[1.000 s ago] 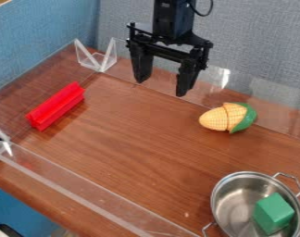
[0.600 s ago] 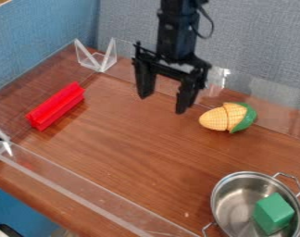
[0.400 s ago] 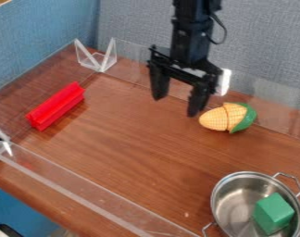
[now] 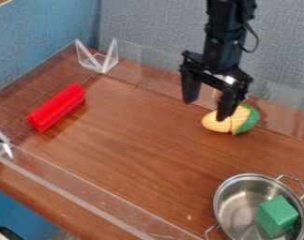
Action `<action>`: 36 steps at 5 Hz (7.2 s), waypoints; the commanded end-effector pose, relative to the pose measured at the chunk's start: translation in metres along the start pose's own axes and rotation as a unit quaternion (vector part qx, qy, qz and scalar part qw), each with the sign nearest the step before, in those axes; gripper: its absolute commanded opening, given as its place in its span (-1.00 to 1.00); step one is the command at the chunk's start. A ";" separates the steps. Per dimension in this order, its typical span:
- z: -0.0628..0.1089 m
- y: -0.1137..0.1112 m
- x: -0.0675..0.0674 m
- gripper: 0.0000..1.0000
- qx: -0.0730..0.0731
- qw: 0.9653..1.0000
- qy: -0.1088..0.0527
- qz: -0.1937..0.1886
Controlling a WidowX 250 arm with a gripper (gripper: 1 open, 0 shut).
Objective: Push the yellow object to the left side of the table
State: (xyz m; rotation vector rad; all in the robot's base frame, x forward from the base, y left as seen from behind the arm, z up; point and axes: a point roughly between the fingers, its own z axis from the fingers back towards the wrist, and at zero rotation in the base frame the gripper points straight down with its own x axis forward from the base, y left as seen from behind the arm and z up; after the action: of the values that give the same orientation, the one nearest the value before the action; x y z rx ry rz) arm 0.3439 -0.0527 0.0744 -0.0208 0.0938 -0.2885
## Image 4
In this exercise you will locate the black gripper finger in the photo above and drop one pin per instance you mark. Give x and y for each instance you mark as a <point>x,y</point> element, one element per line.
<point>191,84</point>
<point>227,104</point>

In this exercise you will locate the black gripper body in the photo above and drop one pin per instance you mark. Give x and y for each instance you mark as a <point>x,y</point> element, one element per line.
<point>232,78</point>

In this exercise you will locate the yellow green toy corn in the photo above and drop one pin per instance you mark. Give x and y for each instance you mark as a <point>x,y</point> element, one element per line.
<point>239,123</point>

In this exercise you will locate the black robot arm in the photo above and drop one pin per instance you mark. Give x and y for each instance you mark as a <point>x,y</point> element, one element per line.
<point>216,66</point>

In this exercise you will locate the red plastic block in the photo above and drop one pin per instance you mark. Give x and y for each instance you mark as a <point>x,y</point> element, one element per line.
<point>48,114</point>

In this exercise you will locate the silver metal pot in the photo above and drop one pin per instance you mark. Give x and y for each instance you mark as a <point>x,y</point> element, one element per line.
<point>257,207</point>

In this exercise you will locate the green wooden cube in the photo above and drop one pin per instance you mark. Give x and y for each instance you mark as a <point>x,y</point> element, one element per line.
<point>276,216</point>

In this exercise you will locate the clear acrylic front barrier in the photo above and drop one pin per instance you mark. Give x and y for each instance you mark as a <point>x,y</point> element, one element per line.
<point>121,213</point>

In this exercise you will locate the clear acrylic corner bracket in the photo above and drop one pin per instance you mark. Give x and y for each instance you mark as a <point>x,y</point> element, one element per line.
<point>98,62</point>

